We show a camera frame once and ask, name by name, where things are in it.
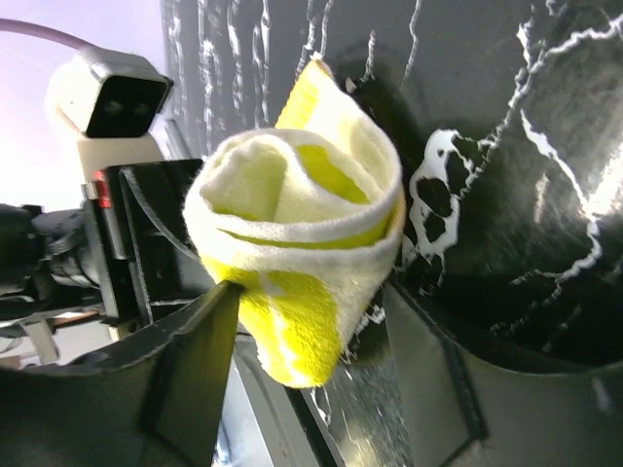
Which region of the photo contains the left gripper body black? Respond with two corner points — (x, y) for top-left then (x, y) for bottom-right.
(83, 160), (214, 327)

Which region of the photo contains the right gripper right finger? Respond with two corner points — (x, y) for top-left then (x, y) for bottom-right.
(383, 281), (622, 466)

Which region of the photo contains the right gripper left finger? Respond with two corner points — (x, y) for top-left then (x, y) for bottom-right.
(1, 282), (240, 466)

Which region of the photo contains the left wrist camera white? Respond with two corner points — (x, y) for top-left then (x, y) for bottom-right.
(45, 46), (173, 183)

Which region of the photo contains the yellow crocodile towel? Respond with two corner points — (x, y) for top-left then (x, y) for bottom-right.
(183, 59), (406, 388)

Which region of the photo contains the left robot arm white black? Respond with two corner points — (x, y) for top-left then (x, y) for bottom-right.
(1, 160), (213, 337)

